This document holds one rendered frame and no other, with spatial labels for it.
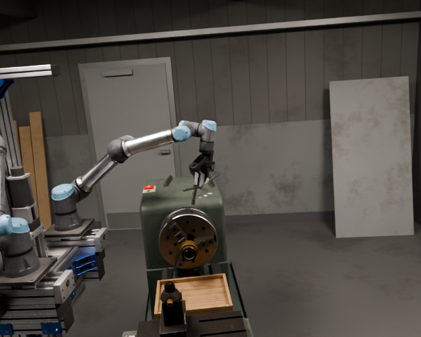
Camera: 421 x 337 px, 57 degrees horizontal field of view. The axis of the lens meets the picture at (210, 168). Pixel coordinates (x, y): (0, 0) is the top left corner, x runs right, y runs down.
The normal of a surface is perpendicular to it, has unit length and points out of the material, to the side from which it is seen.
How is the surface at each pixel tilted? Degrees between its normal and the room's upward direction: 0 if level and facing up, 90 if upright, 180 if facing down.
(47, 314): 90
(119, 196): 90
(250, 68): 90
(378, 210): 79
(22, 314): 90
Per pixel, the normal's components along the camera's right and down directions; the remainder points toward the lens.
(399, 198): -0.07, 0.04
